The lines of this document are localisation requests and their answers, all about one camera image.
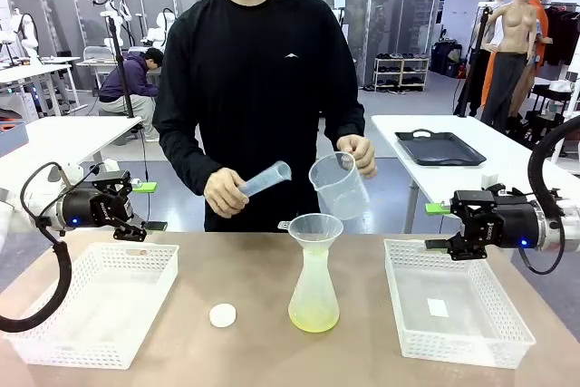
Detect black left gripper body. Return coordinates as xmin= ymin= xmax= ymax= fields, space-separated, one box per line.
xmin=61 ymin=171 xmax=137 ymax=230

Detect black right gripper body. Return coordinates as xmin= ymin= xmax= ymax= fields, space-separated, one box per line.
xmin=450 ymin=185 xmax=540 ymax=247

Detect white perforated plastic basket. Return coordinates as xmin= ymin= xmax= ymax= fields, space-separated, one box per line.
xmin=383 ymin=238 xmax=537 ymax=370
xmin=3 ymin=242 xmax=180 ymax=370

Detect clear plastic measuring beaker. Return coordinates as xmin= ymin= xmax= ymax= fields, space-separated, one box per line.
xmin=308 ymin=150 xmax=371 ymax=221

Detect clear plastic graduated cylinder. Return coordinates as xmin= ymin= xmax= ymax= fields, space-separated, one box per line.
xmin=237 ymin=160 xmax=294 ymax=200

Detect white round flask cap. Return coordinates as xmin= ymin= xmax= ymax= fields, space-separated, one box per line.
xmin=208 ymin=303 xmax=237 ymax=328

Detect translucent plastic funnel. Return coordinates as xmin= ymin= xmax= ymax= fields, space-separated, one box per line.
xmin=277 ymin=213 xmax=344 ymax=257

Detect translucent plastic conical flask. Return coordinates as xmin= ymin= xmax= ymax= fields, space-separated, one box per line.
xmin=288 ymin=248 xmax=341 ymax=334

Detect person's left forearm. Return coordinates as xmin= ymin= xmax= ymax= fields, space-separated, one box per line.
xmin=334 ymin=103 xmax=366 ymax=143

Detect person's right forearm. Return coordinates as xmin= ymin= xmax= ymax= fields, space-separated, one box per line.
xmin=156 ymin=128 xmax=227 ymax=198

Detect person's right hand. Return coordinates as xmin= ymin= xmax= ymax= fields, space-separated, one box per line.
xmin=203 ymin=168 xmax=251 ymax=219

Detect person's left hand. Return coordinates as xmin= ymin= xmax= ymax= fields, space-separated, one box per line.
xmin=335 ymin=134 xmax=378 ymax=179

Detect black plastic tray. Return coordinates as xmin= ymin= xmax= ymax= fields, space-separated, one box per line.
xmin=394 ymin=129 xmax=488 ymax=167

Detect white paper label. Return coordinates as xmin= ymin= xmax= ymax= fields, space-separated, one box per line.
xmin=427 ymin=298 xmax=450 ymax=318

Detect white side table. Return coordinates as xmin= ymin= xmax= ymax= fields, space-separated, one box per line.
xmin=0 ymin=115 xmax=143 ymax=189
xmin=370 ymin=113 xmax=580 ymax=234

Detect person in purple jacket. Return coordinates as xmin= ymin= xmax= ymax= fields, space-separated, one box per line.
xmin=98 ymin=47 xmax=165 ymax=142

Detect grey blue storage box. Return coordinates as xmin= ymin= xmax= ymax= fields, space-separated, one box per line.
xmin=0 ymin=120 xmax=29 ymax=158

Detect black tripod pole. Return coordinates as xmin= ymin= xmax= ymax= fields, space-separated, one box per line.
xmin=106 ymin=15 xmax=137 ymax=119
xmin=454 ymin=3 xmax=494 ymax=119

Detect white shoe rack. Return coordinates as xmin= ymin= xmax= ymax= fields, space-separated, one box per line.
xmin=373 ymin=53 xmax=430 ymax=92

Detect person in black sweater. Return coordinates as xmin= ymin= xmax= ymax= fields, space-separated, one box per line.
xmin=152 ymin=0 xmax=366 ymax=233

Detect black luggage bags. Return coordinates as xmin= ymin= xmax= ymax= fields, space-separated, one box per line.
xmin=430 ymin=40 xmax=463 ymax=79

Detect rack of dark clothes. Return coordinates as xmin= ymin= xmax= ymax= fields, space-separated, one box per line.
xmin=543 ymin=1 xmax=580 ymax=66

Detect beige mannequin with grey trousers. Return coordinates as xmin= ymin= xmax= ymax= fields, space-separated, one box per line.
xmin=480 ymin=0 xmax=545 ymax=132

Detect mannequin with orange garment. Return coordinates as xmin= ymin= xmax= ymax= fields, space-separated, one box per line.
xmin=527 ymin=0 xmax=555 ymax=71

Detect black left arm hose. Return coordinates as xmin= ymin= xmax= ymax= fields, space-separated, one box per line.
xmin=0 ymin=162 xmax=73 ymax=334

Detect black arm hose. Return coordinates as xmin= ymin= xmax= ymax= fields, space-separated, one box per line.
xmin=0 ymin=162 xmax=73 ymax=334
xmin=528 ymin=114 xmax=580 ymax=234

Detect black right arm hose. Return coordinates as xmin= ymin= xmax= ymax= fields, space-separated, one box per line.
xmin=528 ymin=114 xmax=580 ymax=234

